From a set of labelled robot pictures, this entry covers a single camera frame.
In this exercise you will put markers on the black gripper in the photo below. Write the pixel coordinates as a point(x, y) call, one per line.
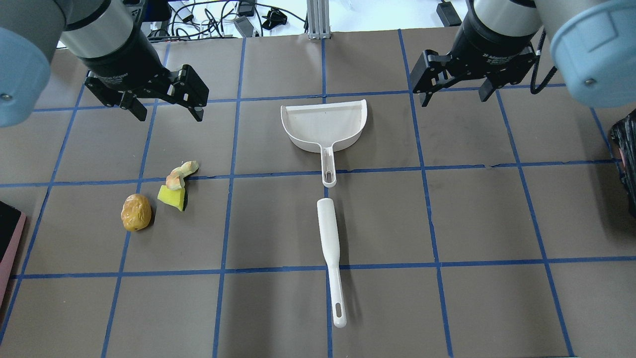
point(489, 44)
point(120, 59)

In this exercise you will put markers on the white plastic dustpan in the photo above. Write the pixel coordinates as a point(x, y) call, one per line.
point(325, 129)

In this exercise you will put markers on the white hand brush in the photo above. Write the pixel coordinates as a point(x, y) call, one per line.
point(330, 245)

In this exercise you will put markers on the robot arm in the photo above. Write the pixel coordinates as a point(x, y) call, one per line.
point(106, 36)
point(592, 46)

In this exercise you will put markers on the black bin at right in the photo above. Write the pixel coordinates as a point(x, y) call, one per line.
point(623, 137)

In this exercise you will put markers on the pink bin black bag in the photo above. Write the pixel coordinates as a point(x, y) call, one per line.
point(12, 224)

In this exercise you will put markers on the black power adapter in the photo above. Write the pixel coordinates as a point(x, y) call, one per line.
point(447, 14)

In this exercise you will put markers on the apple core peel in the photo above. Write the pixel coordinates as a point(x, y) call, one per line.
point(176, 179)

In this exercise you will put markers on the yellow green sponge piece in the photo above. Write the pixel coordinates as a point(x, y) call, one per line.
point(172, 197)

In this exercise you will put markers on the yellow potato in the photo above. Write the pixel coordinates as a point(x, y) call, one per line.
point(136, 212)

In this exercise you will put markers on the aluminium frame post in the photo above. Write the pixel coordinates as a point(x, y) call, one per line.
point(318, 25)

